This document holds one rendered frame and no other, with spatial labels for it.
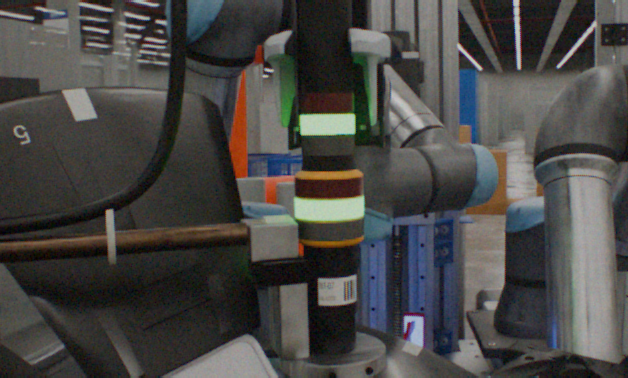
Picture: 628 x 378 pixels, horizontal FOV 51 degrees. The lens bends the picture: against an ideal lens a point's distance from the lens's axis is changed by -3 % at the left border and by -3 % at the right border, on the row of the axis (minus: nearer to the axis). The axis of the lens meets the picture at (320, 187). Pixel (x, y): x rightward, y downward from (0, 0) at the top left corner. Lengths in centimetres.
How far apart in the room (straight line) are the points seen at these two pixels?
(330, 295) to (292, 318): 3
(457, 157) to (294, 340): 39
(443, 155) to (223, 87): 37
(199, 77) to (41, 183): 54
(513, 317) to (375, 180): 60
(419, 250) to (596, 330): 58
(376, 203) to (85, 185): 31
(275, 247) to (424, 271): 87
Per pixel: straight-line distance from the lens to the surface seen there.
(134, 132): 51
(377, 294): 128
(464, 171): 76
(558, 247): 76
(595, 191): 78
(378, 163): 68
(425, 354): 70
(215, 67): 96
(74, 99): 53
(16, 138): 50
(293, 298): 42
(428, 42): 133
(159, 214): 46
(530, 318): 120
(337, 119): 41
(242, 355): 43
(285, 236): 41
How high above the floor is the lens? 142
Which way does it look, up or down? 6 degrees down
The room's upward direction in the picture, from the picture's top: 1 degrees counter-clockwise
